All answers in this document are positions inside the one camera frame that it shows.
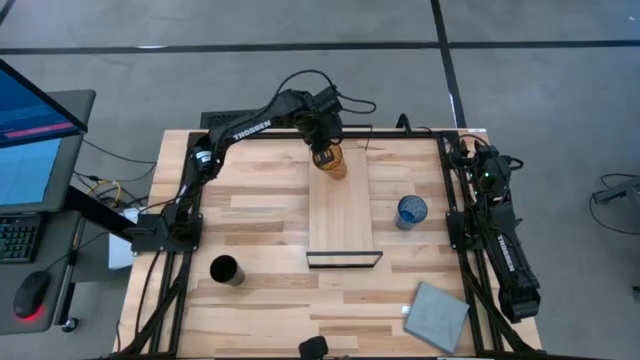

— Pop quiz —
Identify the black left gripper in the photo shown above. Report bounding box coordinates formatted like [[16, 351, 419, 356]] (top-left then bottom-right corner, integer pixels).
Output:
[[292, 102, 346, 169]]

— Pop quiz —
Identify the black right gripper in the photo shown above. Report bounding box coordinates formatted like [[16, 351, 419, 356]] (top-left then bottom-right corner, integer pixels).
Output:
[[449, 138, 514, 196]]

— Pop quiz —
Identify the black cup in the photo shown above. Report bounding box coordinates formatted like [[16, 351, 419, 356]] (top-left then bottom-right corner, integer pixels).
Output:
[[209, 254, 247, 288]]

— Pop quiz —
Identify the blue translucent cup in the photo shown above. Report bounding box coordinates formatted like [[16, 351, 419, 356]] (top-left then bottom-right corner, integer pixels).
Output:
[[394, 194, 429, 232]]

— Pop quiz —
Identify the grey floor stand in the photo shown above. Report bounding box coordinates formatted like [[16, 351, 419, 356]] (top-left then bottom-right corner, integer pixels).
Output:
[[593, 174, 640, 206]]

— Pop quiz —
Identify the grey folded cloth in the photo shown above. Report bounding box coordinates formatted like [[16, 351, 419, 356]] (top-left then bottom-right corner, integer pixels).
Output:
[[402, 281, 472, 355]]

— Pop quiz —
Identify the white box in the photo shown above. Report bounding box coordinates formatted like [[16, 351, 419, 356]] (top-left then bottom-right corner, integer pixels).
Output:
[[107, 206, 151, 271]]

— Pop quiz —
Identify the computer monitor with blue screen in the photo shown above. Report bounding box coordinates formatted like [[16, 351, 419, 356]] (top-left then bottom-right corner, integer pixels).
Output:
[[0, 58, 97, 215]]

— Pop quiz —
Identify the grey computer desk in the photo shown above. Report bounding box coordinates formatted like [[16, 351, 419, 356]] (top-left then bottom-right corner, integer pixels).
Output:
[[0, 89, 136, 336]]

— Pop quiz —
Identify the black keyboard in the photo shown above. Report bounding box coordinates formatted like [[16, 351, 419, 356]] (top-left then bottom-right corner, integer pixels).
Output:
[[0, 213, 44, 265]]

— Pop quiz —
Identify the black computer mouse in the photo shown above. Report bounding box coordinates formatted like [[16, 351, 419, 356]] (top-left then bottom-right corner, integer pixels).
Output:
[[12, 270, 52, 320]]

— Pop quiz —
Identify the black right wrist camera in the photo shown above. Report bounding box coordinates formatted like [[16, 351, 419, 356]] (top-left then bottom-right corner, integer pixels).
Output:
[[477, 143, 502, 166]]

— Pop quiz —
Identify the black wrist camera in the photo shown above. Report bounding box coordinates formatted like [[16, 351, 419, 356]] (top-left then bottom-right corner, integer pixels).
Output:
[[314, 85, 345, 115], [477, 143, 502, 166]]

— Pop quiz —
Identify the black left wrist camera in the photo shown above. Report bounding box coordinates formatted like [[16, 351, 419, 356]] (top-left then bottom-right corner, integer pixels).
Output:
[[314, 85, 345, 115]]

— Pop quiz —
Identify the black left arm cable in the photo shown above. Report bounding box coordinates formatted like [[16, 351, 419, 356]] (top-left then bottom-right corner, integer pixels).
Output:
[[269, 69, 378, 117]]

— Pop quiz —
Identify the black floor cable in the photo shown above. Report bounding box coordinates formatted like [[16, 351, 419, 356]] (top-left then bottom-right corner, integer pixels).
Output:
[[588, 172, 640, 236]]

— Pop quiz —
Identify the black table-level camera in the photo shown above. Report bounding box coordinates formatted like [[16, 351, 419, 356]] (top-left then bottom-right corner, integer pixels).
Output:
[[298, 335, 330, 360]]

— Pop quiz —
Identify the yellow cable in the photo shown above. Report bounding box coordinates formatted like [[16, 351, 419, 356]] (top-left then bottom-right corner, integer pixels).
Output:
[[85, 178, 124, 209]]

